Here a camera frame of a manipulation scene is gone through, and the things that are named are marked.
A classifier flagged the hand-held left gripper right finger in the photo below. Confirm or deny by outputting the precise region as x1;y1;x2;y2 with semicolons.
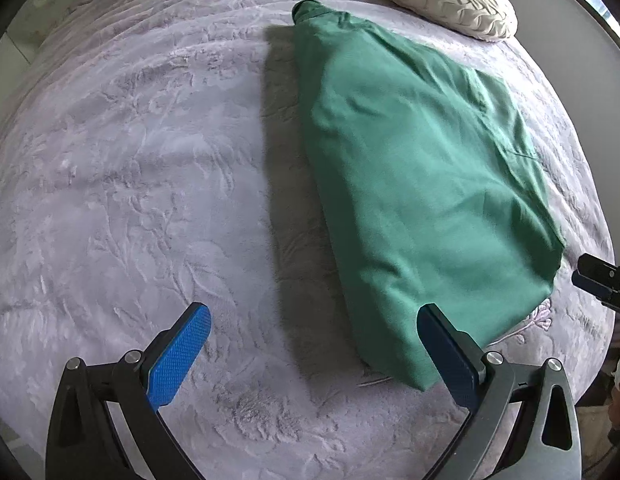
415;302;583;480

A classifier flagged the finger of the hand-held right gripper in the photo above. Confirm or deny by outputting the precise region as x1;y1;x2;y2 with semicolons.
571;270;620;317
578;254;620;283

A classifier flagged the green work jacket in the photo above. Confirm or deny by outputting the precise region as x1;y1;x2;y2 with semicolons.
291;0;567;392

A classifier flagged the lavender embossed bedspread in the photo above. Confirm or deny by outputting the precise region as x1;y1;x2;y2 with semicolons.
0;0;620;480

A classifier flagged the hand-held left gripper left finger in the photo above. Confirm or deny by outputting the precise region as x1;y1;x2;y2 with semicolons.
44;301;211;480

